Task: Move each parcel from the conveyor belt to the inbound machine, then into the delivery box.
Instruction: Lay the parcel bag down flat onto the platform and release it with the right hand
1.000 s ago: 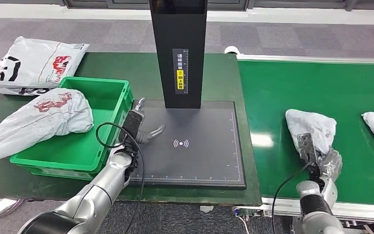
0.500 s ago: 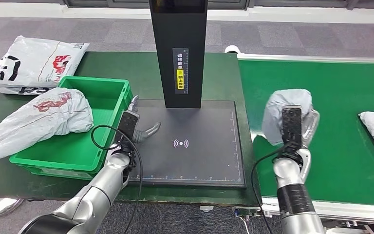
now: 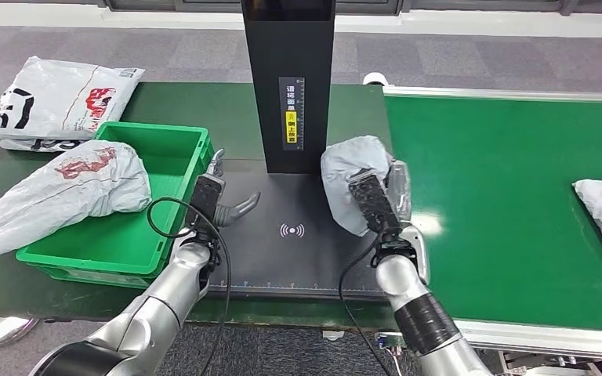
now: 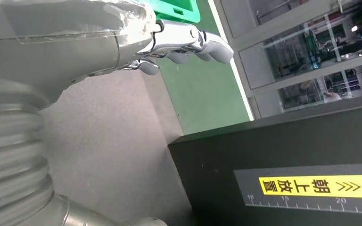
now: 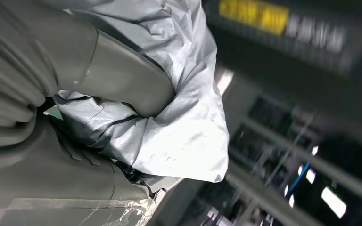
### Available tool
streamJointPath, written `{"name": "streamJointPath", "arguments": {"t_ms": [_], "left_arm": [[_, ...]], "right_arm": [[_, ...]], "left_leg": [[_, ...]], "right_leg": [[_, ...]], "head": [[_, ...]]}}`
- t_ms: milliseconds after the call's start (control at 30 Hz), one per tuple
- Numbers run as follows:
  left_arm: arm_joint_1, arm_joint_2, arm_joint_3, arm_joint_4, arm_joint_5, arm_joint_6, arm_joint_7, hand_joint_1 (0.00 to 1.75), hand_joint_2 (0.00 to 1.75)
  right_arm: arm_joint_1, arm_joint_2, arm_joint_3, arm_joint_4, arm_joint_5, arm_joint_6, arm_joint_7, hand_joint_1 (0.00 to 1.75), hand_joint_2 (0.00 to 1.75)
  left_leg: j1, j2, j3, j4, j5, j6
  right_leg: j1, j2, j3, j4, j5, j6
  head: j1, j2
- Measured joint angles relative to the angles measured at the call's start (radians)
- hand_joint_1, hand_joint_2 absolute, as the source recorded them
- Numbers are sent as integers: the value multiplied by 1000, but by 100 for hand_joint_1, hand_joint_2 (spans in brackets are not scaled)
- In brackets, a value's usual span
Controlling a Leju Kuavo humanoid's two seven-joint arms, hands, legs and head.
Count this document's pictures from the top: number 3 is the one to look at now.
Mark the small conveyor circuit board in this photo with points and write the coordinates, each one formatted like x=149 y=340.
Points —
x=387 y=341

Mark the white parcel red black print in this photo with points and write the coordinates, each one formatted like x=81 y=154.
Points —
x=57 y=96

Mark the aluminium conveyor frame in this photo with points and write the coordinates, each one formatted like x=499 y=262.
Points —
x=540 y=342

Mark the green conveyor belt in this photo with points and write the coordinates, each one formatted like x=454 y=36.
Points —
x=488 y=181

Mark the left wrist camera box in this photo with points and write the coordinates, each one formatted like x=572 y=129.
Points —
x=205 y=202

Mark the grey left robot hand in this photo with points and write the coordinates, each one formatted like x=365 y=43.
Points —
x=238 y=210

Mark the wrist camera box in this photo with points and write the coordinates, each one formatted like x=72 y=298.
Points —
x=205 y=202
x=373 y=202

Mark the green plastic crate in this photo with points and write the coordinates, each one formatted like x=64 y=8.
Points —
x=124 y=244

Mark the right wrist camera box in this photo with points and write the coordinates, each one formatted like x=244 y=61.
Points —
x=373 y=202

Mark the black scanner column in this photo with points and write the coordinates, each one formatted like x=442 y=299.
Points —
x=288 y=52

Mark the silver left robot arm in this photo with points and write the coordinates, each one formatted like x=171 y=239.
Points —
x=176 y=290

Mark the white table foot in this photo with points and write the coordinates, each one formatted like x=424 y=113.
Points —
x=334 y=335

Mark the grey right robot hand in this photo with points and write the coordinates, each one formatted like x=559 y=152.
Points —
x=400 y=189

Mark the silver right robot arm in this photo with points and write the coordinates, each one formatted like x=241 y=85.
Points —
x=415 y=306

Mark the white conveyor roller end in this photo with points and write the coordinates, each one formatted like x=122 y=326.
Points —
x=375 y=79

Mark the white parcel black lettering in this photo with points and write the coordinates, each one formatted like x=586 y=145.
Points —
x=36 y=144

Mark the black scanner base plate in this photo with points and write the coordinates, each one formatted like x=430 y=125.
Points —
x=290 y=259

